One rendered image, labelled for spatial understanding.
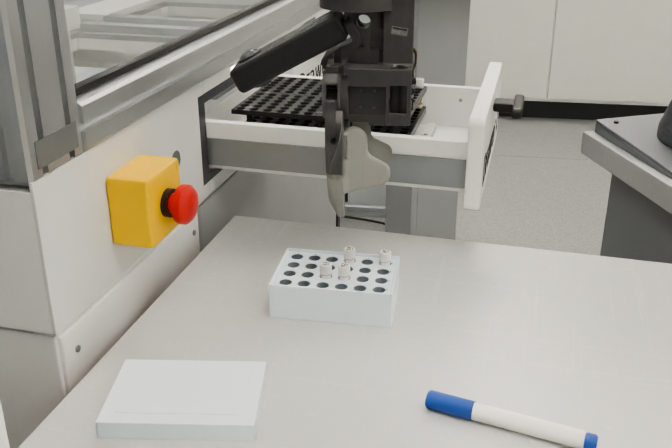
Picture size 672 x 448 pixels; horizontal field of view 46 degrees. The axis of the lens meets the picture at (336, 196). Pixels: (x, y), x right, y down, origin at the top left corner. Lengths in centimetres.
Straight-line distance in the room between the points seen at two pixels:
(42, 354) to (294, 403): 24
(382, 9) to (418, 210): 141
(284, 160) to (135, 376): 36
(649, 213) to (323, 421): 81
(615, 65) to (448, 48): 217
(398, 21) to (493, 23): 326
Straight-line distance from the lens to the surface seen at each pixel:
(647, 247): 136
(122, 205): 78
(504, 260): 94
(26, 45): 67
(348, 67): 71
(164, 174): 78
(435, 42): 196
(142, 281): 87
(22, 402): 82
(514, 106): 99
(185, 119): 93
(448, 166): 91
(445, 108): 115
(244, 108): 101
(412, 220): 208
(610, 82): 410
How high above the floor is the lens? 118
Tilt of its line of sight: 23 degrees down
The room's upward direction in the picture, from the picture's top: straight up
